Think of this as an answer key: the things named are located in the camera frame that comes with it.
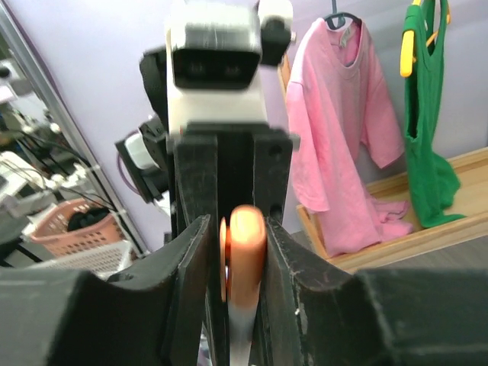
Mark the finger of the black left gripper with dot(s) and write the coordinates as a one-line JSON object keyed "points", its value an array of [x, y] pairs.
{"points": [[271, 166]]}

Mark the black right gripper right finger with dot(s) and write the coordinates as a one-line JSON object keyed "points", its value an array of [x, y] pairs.
{"points": [[314, 313]]}

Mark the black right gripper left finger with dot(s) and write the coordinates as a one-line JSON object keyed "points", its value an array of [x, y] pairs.
{"points": [[148, 314]]}

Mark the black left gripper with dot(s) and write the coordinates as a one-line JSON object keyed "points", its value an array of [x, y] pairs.
{"points": [[195, 155]]}

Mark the orange highlighter cap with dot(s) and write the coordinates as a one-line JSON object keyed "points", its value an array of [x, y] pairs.
{"points": [[243, 241]]}

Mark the grey highlighter with orange tip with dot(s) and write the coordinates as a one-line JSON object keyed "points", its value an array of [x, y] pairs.
{"points": [[241, 325]]}

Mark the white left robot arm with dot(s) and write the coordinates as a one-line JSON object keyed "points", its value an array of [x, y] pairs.
{"points": [[224, 155]]}

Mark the pink cloth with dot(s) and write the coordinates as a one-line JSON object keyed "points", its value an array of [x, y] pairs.
{"points": [[338, 102]]}

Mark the white perforated basket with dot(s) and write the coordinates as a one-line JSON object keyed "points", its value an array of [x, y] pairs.
{"points": [[103, 261]]}

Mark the pink basket with dark clothes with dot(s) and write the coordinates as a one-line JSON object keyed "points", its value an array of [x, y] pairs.
{"points": [[75, 226]]}

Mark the blue-grey clothes hanger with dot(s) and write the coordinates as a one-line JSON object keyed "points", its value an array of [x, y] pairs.
{"points": [[337, 19]]}

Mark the green cloth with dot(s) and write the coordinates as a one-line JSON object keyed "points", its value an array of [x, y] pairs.
{"points": [[433, 183]]}

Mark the wooden rack base tray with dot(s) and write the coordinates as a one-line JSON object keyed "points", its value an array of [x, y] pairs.
{"points": [[405, 237]]}

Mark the wooden rack frame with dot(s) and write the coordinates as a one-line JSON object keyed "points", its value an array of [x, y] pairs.
{"points": [[284, 73]]}

